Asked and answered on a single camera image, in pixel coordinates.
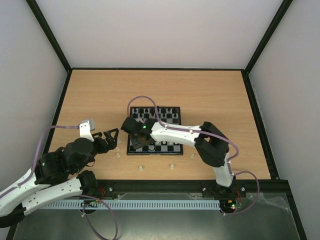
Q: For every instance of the black front aluminium rail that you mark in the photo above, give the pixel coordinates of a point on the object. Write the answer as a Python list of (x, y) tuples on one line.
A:
[(206, 188)]

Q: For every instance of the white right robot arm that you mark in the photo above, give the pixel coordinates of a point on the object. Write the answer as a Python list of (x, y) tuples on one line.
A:
[(213, 147)]

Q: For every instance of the light blue cable duct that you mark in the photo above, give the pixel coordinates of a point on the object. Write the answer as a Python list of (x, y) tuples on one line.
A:
[(78, 204)]

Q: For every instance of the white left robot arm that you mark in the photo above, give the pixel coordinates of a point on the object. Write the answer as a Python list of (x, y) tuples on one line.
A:
[(55, 176)]

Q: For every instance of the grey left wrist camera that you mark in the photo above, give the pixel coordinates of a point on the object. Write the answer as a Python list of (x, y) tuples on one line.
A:
[(85, 128)]

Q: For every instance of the black frame post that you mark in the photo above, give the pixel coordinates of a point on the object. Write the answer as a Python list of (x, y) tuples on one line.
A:
[(38, 14), (280, 13)]

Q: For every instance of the black right frame post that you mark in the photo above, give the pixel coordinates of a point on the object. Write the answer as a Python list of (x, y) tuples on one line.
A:
[(280, 13)]

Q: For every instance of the black left frame post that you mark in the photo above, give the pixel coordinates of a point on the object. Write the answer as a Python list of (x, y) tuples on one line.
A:
[(38, 14)]

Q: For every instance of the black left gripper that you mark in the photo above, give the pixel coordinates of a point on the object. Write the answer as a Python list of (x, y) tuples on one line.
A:
[(112, 143)]

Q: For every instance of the black and grey chessboard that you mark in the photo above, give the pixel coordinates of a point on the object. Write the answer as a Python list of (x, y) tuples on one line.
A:
[(169, 115)]

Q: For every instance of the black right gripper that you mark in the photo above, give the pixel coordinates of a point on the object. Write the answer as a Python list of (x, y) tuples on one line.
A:
[(136, 141)]

